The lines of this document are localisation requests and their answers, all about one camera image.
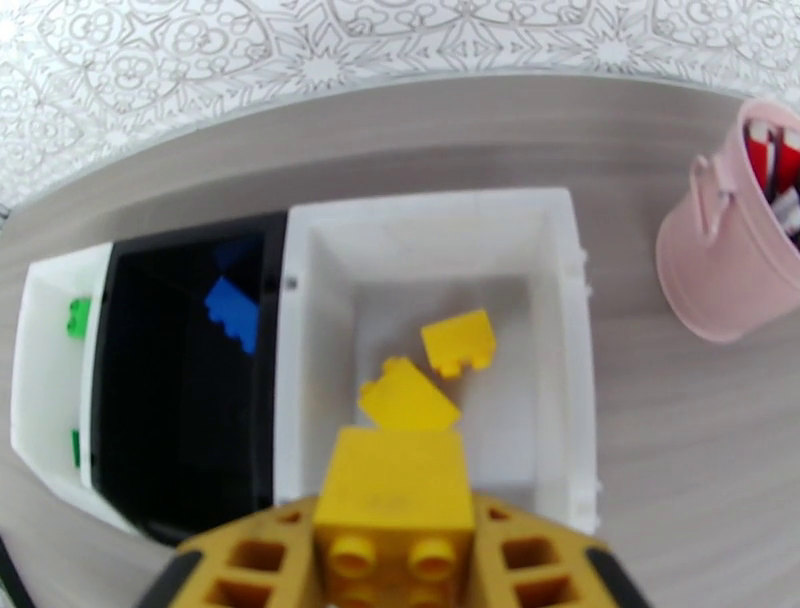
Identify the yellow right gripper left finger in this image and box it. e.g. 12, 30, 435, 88
134, 496, 326, 608

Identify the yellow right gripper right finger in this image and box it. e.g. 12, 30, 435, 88
471, 493, 654, 608

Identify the yellow lego brick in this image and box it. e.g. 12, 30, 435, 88
312, 426, 476, 608
357, 357, 463, 434
420, 307, 499, 379

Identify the blue lego brick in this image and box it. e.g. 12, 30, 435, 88
204, 276, 261, 356

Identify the green two-by-two lego brick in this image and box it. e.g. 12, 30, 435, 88
65, 298, 94, 342

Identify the black bin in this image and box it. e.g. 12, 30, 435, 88
90, 212, 290, 548

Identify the white bin with yellow bricks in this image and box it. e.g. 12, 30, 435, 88
274, 187, 604, 539

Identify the white bin with green bricks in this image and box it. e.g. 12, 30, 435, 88
11, 242, 145, 538

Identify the pink bucket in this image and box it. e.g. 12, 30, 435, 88
654, 96, 800, 345

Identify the red marker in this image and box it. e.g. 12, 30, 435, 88
744, 118, 800, 189

